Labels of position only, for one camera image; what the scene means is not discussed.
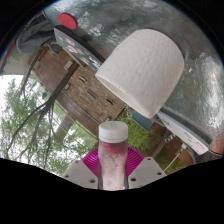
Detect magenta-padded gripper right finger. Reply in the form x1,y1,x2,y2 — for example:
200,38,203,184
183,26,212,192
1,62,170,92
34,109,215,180
124,146,167,190

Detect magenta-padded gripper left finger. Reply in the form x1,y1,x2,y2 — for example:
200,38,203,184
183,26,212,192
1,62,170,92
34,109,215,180
61,148,101,190

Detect pink drink bottle white cap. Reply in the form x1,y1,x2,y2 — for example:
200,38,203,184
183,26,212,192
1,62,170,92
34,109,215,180
97,120,129,191

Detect blue yellow striped cone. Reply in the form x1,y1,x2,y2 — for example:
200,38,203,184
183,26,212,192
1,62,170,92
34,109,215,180
165,133,176,144

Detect dark-trunked tree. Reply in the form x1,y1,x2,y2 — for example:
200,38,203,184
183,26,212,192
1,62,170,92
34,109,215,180
4,63,81,163

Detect white ceramic mug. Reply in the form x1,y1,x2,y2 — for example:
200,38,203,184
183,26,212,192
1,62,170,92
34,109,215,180
95,28,185,119

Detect black laptop with stickers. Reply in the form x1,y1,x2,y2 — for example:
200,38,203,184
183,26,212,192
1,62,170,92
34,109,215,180
53,27,105,73

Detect flat round red coaster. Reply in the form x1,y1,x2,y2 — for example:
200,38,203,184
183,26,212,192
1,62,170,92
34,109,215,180
56,12,78,30

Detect grey wall utility box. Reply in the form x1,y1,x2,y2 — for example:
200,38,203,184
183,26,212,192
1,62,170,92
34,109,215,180
63,60,74,71

